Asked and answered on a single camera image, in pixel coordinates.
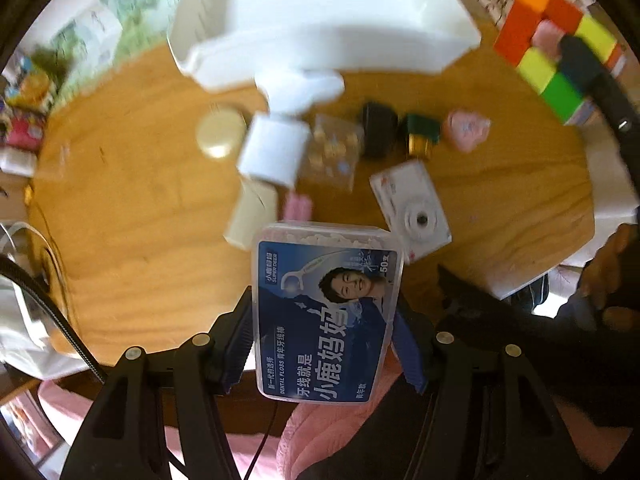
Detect colourful rubik's cube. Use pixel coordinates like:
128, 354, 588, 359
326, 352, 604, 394
494, 0, 626, 126

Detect pink correction tape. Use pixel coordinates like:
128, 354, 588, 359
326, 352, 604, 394
442, 110, 491, 153

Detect green gold perfume bottle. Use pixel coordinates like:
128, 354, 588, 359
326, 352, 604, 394
398, 113, 442, 159

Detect blue dental floss box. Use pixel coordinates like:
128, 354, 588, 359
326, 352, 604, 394
252, 222, 404, 405

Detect black power adapter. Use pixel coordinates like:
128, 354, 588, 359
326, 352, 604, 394
361, 102, 398, 158

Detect white compact camera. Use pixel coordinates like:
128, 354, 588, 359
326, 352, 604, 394
370, 160, 452, 264

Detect beige envelope-shaped case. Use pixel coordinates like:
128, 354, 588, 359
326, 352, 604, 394
224, 179, 279, 250

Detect pink hair roller clip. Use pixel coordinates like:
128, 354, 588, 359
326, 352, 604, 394
282, 192, 314, 222

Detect round gold compact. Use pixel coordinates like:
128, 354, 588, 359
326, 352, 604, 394
195, 106, 247, 159

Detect clear sticker plastic box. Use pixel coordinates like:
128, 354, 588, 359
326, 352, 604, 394
298, 114, 364, 192

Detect white square charger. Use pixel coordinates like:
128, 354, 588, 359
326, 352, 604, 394
236, 113, 311, 188

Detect pink can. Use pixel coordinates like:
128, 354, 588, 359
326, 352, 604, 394
1, 117, 44, 153

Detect white plastic storage bin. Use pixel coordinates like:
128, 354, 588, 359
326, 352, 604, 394
167, 0, 482, 92

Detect orange juice carton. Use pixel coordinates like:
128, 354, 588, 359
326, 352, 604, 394
6, 56, 58, 115

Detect green leaf print board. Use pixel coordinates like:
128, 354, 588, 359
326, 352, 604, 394
48, 0, 180, 110

